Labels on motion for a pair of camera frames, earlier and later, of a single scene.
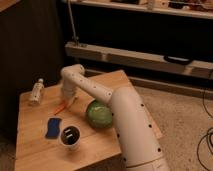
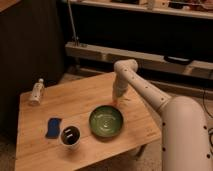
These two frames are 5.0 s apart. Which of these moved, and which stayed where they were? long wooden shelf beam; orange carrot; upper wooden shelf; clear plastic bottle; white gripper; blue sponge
Moved: orange carrot; white gripper
Stayed: blue sponge; long wooden shelf beam; clear plastic bottle; upper wooden shelf
